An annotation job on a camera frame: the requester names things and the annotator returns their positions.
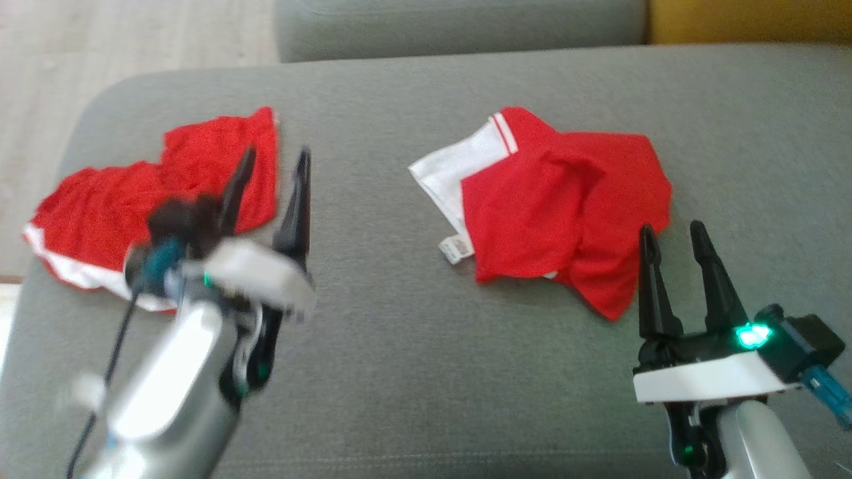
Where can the teal right camera connector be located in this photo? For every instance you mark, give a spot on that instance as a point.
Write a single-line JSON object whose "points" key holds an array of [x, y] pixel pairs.
{"points": [[829, 396]]}

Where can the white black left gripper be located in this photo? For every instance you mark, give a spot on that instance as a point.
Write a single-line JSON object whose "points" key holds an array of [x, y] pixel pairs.
{"points": [[256, 269]]}

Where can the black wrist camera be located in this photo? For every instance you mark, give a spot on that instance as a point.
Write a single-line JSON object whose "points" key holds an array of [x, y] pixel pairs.
{"points": [[183, 219], [802, 342]]}

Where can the grey sofa seat cushion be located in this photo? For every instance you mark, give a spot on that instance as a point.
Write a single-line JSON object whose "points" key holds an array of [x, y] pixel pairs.
{"points": [[426, 372]]}

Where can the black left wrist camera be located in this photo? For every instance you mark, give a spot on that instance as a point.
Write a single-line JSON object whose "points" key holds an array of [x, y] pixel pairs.
{"points": [[183, 219]]}

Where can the white rug brown edge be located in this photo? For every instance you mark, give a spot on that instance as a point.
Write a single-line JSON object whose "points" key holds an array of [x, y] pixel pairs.
{"points": [[6, 319]]}

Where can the teal left camera connector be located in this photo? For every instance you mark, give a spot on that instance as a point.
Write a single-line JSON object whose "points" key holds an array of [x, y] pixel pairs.
{"points": [[163, 261]]}

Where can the red mesh shorts white hem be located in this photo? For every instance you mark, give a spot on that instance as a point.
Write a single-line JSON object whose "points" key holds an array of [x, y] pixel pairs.
{"points": [[100, 206]]}

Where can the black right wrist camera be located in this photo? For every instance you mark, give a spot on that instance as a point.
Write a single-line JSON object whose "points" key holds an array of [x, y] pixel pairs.
{"points": [[802, 342]]}

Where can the red garment white striped band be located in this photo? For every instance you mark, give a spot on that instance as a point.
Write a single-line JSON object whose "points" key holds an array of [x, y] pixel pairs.
{"points": [[559, 206]]}

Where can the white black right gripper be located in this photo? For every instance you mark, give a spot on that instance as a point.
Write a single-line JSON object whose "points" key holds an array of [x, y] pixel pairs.
{"points": [[705, 376]]}

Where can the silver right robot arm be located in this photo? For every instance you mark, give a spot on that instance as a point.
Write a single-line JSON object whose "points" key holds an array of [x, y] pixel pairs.
{"points": [[762, 442]]}

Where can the yellow cushion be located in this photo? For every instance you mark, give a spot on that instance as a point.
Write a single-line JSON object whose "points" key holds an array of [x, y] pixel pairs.
{"points": [[752, 20]]}

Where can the teal camera connector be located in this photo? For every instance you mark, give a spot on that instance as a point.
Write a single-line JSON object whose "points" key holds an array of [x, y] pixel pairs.
{"points": [[829, 396], [163, 261]]}

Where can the grey sofa back cushion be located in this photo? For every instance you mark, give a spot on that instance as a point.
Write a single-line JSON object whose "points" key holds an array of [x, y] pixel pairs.
{"points": [[459, 26]]}

